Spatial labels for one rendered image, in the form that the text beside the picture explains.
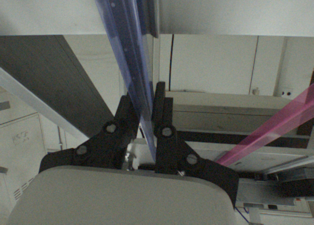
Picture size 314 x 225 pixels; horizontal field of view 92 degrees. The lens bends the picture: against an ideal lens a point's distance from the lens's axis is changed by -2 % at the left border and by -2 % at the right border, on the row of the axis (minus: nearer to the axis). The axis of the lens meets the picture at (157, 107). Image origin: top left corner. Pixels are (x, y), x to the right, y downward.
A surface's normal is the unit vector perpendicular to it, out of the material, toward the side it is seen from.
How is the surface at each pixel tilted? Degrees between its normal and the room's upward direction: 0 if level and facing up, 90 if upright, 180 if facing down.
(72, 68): 90
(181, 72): 90
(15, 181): 90
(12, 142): 90
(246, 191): 135
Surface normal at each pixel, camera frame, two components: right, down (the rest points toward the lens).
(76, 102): 0.99, 0.05
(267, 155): -0.09, 0.86
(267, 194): -0.06, -0.51
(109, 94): -0.11, 0.25
